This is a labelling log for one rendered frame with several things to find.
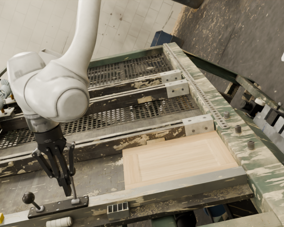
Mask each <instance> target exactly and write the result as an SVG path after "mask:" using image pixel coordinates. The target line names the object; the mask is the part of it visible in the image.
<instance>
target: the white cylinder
mask: <svg viewBox="0 0 284 227"><path fill-rule="evenodd" d="M72 224H73V221H72V218H71V217H65V218H59V219H55V220H50V221H47V222H46V227H68V226H71V225H72Z"/></svg>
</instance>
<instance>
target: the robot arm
mask: <svg viewBox="0 0 284 227"><path fill-rule="evenodd" d="M100 8H101V0H78V11H77V20H76V28H75V34H74V38H73V41H72V43H71V45H70V47H69V49H68V50H67V52H66V53H65V54H64V55H63V56H62V57H61V58H59V59H55V60H51V61H50V62H49V63H48V64H47V65H46V64H45V62H44V61H43V59H42V58H41V57H40V56H39V54H38V53H37V52H22V53H18V54H16V55H14V56H12V57H11V58H10V59H9V60H8V61H7V74H8V80H9V84H10V87H11V90H12V93H13V95H14V97H15V100H16V102H17V104H18V105H19V107H20V108H21V109H22V111H23V114H24V117H25V119H26V121H27V124H28V127H29V129H30V131H32V132H33V133H34V136H35V139H36V141H37V148H36V149H34V150H33V152H32V157H34V158H35V159H36V160H37V161H38V162H39V164H40V165H41V166H42V168H43V169H44V171H45V172H46V174H47V175H48V177H49V178H53V177H54V178H56V179H57V182H58V184H59V186H60V187H61V186H62V187H63V190H64V193H65V195H66V197H68V196H71V192H72V189H71V186H70V185H71V182H72V180H71V177H70V174H73V172H74V152H73V150H74V148H75V142H74V141H72V142H69V141H67V140H66V138H65V137H64V136H63V133H62V130H61V127H60V123H68V122H72V121H75V120H78V119H79V118H81V117H82V116H83V115H84V114H85V113H86V111H87V109H88V107H89V103H90V96H89V92H88V85H89V82H90V81H89V79H88V76H87V69H88V66H89V63H90V61H91V58H92V55H93V52H94V49H95V45H96V39H97V32H98V24H99V16H100ZM65 145H66V146H67V149H68V150H69V169H68V166H67V164H66V161H65V158H64V154H63V150H64V148H65ZM41 152H42V153H44V154H45V155H47V156H48V159H49V161H50V163H51V166H52V168H51V166H50V165H49V164H48V162H47V161H46V159H45V158H44V156H43V155H42V154H41ZM55 155H56V156H57V158H58V159H59V162H60V165H61V168H62V171H63V173H61V171H60V169H59V166H58V164H57V161H56V158H55Z"/></svg>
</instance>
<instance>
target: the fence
mask: <svg viewBox="0 0 284 227"><path fill-rule="evenodd" d="M243 184H247V173H246V172H245V170H244V169H243V167H242V166H238V167H234V168H228V169H223V170H219V171H214V172H210V173H204V174H199V175H195V176H190V177H185V178H180V179H176V180H171V181H166V182H161V183H156V184H152V185H147V186H142V187H137V188H133V189H128V190H124V191H118V192H113V193H109V194H104V195H98V196H94V197H89V201H88V207H85V208H80V209H75V210H70V211H66V212H61V213H55V214H51V215H46V216H42V217H37V218H31V219H28V217H27V216H28V213H29V210H27V211H22V212H18V213H12V214H7V215H4V220H3V222H2V223H0V227H42V226H46V222H47V221H50V220H55V219H59V218H65V217H71V218H72V220H75V219H80V218H86V217H90V216H95V215H99V214H104V213H107V206H108V205H113V204H119V203H123V202H128V204H129V208H133V207H138V206H142V205H147V204H152V203H157V202H162V201H166V200H172V199H176V198H181V197H185V196H190V195H195V194H200V193H204V192H209V191H215V190H219V189H224V188H228V187H233V186H239V185H243Z"/></svg>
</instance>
